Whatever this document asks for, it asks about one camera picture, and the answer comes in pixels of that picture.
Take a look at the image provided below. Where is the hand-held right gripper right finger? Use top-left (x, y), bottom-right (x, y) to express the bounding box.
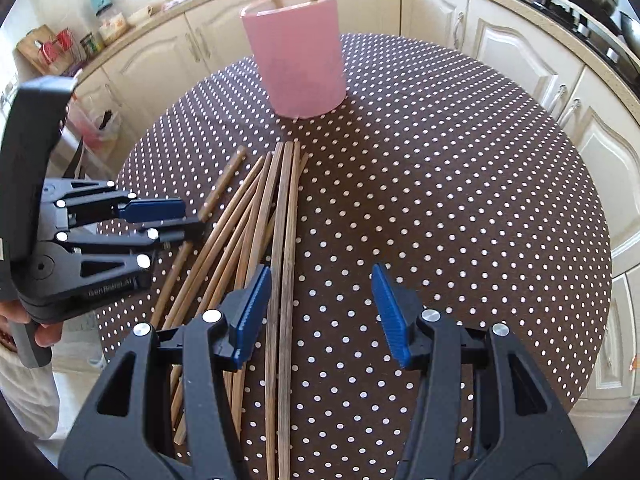
top-left (371, 263), bottom-right (588, 480)

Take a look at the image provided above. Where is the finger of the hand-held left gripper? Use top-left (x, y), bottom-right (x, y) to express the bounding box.
top-left (55, 219), bottom-right (207, 282)
top-left (42, 178), bottom-right (187, 224)

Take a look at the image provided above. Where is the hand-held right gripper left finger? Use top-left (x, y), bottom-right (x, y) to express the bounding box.
top-left (57, 265), bottom-right (273, 480)

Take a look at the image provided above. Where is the dark worn chopstick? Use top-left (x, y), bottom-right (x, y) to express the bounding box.
top-left (265, 141), bottom-right (287, 480)
top-left (277, 140), bottom-right (297, 480)

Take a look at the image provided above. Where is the bundle of wooden chopsticks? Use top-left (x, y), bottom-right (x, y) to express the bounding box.
top-left (165, 140), bottom-right (312, 461)

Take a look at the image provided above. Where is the pink cup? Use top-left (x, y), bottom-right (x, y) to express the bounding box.
top-left (240, 0), bottom-right (347, 118)

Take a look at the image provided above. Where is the person's left hand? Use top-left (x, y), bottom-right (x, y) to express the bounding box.
top-left (0, 299), bottom-right (65, 350)

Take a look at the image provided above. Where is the white plastic bag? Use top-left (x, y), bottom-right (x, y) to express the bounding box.
top-left (67, 97), bottom-right (123, 153)

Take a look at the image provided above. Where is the brown utensil box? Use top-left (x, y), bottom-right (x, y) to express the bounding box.
top-left (15, 25), bottom-right (83, 78)

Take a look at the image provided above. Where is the small labelled jar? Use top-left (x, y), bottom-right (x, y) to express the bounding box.
top-left (80, 32), bottom-right (106, 56)

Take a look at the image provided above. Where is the brown polka-dot tablecloth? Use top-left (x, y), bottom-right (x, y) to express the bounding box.
top-left (95, 32), bottom-right (613, 480)

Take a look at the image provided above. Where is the teal lidded jar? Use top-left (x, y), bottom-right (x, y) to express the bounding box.
top-left (89, 0), bottom-right (126, 45)

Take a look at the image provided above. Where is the person's white clothing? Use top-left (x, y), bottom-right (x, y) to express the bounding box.
top-left (0, 345), bottom-right (62, 441)

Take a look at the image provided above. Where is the black cooktop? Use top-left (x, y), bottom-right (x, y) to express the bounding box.
top-left (525, 0), bottom-right (640, 81)

